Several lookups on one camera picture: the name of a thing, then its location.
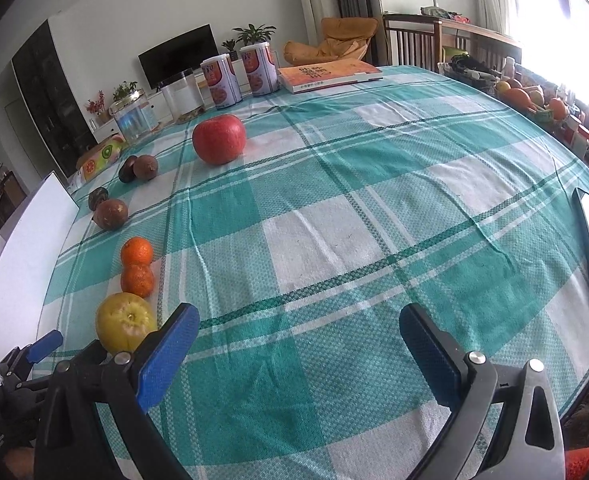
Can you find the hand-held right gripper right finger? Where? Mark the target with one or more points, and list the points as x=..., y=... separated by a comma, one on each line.
x=427, y=360

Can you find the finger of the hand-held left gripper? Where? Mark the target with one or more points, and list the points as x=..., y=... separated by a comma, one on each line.
x=47, y=345

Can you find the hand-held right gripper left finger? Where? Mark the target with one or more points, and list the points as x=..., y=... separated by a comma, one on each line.
x=167, y=355

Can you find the red apple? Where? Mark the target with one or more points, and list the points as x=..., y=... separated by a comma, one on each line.
x=219, y=140

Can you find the yellow citrus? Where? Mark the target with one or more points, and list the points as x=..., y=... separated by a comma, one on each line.
x=124, y=322

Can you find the orange tangerine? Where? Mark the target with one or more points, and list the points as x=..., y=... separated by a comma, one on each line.
x=137, y=281
x=137, y=251

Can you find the dark passion fruit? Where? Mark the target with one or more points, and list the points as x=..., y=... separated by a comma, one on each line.
x=111, y=214
x=97, y=197
x=147, y=167
x=126, y=170

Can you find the teal checked tablecloth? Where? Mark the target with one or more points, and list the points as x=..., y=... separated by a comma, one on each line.
x=354, y=200

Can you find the printed tissue box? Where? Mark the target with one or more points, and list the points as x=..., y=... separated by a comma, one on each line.
x=99, y=157

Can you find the glass jar with gold lid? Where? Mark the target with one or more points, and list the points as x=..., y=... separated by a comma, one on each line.
x=132, y=117

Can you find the red flower plant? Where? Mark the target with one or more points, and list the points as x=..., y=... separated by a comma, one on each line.
x=96, y=105

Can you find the clear jar with black lid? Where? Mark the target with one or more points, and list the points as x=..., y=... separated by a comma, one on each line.
x=180, y=95

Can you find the leafy potted plant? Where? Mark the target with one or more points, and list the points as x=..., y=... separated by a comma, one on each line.
x=123, y=91

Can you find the dark basket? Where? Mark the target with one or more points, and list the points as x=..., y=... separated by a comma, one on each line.
x=529, y=102

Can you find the white printed can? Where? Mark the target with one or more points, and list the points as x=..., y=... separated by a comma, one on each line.
x=218, y=82
x=259, y=70

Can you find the black television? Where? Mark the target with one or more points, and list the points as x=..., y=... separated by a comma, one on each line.
x=174, y=55

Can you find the orange book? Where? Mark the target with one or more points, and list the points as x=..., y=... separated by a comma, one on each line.
x=324, y=75

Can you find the small green potted plant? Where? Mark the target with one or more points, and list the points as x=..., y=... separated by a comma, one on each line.
x=229, y=47

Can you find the wooden chair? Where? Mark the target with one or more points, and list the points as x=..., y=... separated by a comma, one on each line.
x=424, y=40

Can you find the large green potted plant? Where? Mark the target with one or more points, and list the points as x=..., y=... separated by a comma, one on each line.
x=254, y=35

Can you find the orange beanbag chair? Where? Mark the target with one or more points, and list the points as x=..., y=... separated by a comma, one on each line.
x=347, y=35

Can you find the black wall cabinet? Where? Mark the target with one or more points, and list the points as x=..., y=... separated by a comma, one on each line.
x=49, y=95

